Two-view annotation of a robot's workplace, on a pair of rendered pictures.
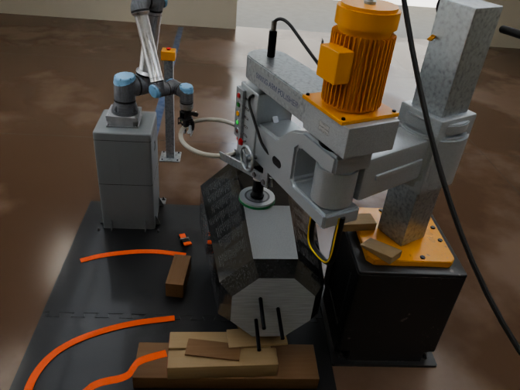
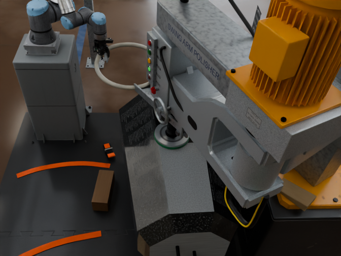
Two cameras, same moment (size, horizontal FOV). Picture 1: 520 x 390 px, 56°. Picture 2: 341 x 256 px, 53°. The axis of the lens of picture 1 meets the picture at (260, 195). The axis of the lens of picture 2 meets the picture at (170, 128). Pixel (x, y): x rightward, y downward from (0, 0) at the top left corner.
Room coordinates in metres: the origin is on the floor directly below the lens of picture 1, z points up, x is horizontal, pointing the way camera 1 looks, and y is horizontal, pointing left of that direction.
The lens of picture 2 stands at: (0.97, 0.05, 2.36)
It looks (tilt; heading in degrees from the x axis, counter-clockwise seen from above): 46 degrees down; 359
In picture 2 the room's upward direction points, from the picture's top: 5 degrees clockwise
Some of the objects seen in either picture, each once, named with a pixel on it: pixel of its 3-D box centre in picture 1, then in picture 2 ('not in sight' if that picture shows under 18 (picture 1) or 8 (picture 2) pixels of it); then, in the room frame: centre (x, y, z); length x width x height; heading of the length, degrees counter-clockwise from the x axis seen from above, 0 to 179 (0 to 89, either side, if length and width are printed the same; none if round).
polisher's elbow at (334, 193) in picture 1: (333, 181); (258, 157); (1.85, -0.32, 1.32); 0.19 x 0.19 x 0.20
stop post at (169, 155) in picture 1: (169, 106); (90, 19); (4.21, 0.93, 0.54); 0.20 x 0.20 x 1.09; 6
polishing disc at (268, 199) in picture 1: (257, 196); (171, 133); (2.42, 0.02, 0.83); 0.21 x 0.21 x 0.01
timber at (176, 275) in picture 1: (179, 275); (103, 190); (2.47, 0.50, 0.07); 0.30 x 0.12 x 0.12; 0
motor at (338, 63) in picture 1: (355, 58); (302, 33); (1.85, -0.31, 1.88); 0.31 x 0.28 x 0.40; 121
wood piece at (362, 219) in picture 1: (356, 222); not in sight; (2.29, -0.57, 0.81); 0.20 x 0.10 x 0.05; 104
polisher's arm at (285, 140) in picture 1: (299, 161); (216, 122); (2.08, -0.17, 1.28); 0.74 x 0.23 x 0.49; 31
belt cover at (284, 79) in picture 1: (305, 97); (226, 58); (2.12, -0.16, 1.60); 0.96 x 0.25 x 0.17; 31
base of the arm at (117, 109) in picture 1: (124, 104); (41, 32); (3.20, 1.03, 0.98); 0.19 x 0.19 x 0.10
